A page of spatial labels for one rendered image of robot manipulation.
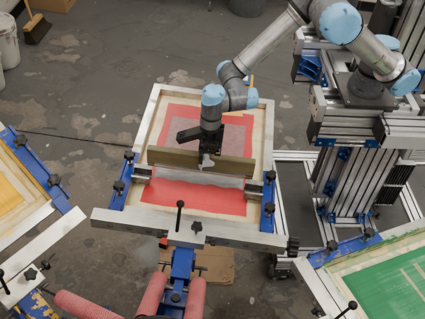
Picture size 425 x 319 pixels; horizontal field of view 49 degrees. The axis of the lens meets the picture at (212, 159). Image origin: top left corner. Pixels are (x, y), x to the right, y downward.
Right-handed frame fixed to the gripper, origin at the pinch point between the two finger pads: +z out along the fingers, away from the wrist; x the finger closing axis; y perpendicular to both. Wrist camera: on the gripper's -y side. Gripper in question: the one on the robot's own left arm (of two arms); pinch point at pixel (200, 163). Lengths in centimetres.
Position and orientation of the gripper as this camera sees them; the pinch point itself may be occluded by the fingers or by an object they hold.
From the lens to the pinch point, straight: 177.2
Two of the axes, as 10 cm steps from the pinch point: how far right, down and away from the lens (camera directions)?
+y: 9.9, 1.4, -0.2
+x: 1.1, -7.1, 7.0
